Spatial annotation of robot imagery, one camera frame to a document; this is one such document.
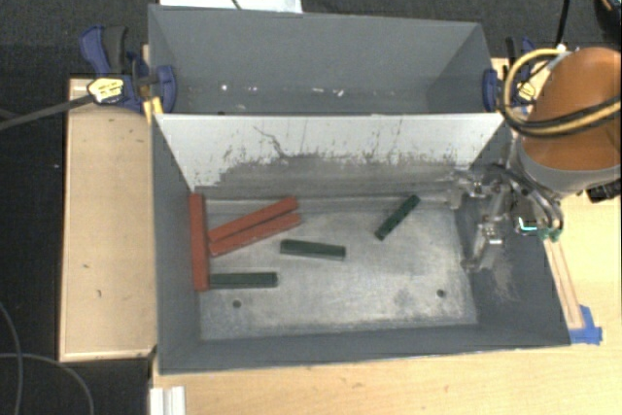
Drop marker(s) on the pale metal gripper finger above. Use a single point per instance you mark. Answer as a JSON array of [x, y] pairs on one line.
[[482, 249], [467, 195]]

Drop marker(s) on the dark green flat block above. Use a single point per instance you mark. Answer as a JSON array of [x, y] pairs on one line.
[[397, 217], [312, 250], [243, 280]]

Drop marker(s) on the grey metal bin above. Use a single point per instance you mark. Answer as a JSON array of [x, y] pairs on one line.
[[340, 296]]

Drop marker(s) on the red-brown flat block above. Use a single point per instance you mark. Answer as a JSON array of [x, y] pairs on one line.
[[198, 243], [255, 234], [252, 218]]

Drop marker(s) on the pale wood flat board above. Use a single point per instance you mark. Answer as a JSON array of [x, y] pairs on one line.
[[109, 233]]

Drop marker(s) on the black cylinder on white bracket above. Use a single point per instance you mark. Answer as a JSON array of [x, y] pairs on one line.
[[604, 191]]

